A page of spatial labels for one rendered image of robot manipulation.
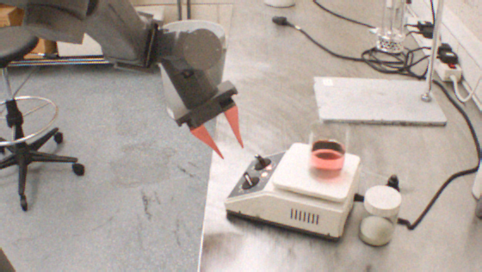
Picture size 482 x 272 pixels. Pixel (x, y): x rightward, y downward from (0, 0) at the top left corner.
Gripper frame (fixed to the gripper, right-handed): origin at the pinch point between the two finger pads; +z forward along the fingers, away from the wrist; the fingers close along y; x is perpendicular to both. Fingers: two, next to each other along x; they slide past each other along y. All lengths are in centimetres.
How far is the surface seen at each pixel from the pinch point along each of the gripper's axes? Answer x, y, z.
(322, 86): 37.8, 26.1, 11.0
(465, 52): 36, 66, 22
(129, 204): 115, -45, 39
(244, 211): -1.7, -3.0, 9.9
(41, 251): 93, -80, 31
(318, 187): -8.1, 8.7, 9.6
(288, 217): -5.9, 2.6, 12.7
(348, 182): -7.9, 13.1, 11.6
